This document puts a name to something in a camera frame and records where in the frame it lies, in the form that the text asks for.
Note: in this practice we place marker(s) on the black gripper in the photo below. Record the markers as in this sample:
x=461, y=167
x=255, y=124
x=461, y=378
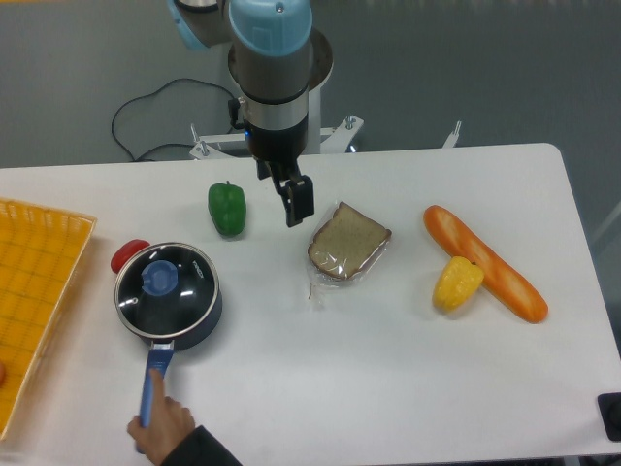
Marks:
x=276, y=153

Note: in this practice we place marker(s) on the glass lid blue knob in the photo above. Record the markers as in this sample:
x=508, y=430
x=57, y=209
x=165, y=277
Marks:
x=164, y=289

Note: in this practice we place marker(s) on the dark sleeved forearm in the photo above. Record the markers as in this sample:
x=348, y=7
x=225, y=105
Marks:
x=200, y=448

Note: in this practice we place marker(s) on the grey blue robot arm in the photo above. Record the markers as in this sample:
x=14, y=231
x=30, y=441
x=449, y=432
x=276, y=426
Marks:
x=271, y=46

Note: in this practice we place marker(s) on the person's hand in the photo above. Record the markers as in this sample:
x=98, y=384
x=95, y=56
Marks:
x=169, y=425

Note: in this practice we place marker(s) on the green bell pepper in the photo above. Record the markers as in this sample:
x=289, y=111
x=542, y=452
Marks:
x=227, y=207

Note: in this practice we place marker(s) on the wrapped brown bread slice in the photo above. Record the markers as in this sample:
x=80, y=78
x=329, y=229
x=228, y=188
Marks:
x=342, y=251

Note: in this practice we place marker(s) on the red bell pepper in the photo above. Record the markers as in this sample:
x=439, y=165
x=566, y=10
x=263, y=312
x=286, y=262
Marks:
x=125, y=252

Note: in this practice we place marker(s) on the yellow bell pepper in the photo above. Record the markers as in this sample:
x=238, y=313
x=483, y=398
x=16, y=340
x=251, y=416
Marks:
x=457, y=283

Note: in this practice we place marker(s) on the orange baguette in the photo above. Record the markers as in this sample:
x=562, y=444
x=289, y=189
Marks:
x=500, y=279

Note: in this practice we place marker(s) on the yellow woven basket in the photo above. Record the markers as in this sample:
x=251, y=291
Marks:
x=41, y=248

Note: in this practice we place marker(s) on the black device at table edge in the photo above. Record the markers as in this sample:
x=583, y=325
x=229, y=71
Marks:
x=610, y=409

